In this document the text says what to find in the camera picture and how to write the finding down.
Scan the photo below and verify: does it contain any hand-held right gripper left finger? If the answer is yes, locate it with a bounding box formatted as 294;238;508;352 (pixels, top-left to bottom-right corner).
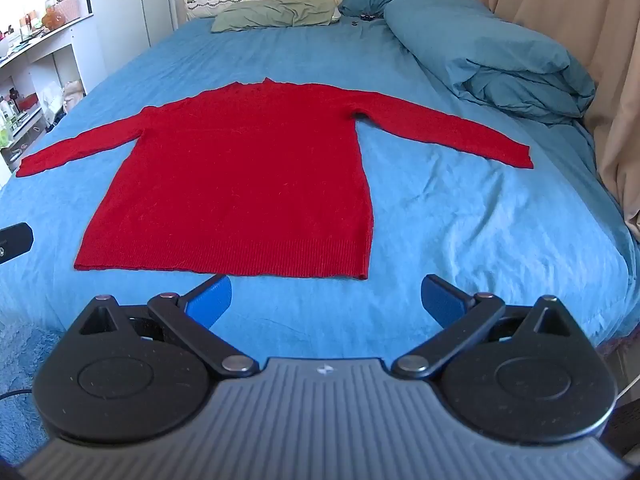
65;274;261;379

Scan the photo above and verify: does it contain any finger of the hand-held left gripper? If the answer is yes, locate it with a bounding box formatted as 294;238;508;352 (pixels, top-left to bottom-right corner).
0;222;35;264

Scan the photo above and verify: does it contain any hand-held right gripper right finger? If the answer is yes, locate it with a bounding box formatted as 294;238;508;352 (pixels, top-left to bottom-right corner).
391;274;582;381

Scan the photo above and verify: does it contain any red knit sweater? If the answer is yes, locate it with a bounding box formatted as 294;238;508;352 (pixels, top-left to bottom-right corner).
16;77;535;280

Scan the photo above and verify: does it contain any blue bed sheet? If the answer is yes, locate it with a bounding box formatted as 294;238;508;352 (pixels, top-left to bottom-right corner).
0;14;640;361

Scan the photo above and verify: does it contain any blue fluffy rug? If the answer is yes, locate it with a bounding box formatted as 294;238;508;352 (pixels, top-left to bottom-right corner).
0;322;66;461

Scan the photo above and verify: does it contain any white shelf unit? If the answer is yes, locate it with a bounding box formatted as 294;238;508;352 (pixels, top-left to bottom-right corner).
0;0;108;176

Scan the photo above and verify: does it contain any pink woven basket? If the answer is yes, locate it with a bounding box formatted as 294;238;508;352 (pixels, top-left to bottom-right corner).
55;0;82;23

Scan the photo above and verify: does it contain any blue duvet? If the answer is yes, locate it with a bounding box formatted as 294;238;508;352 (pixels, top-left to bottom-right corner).
383;0;598;126

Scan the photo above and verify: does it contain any white wardrobe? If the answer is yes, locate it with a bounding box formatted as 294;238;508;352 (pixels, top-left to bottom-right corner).
82;0;177;92

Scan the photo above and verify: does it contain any green pillow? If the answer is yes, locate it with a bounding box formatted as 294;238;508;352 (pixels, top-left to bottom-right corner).
211;0;342;34

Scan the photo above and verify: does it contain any beige curtain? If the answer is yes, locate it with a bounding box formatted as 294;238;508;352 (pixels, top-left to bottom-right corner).
475;0;640;236

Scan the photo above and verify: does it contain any white cable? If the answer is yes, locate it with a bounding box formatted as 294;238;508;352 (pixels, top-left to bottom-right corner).
616;374;640;407

